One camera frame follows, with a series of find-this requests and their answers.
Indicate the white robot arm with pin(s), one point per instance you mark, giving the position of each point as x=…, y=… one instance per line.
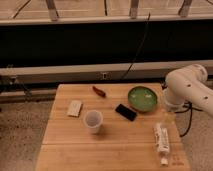
x=188, y=84

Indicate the black smartphone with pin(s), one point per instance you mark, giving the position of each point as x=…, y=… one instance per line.
x=126, y=112

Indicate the green bowl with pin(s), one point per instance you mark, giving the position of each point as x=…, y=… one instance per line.
x=142, y=99

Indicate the wooden table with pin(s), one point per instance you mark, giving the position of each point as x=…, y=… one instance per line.
x=121, y=145

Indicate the white tube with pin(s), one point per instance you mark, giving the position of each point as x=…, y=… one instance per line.
x=162, y=143

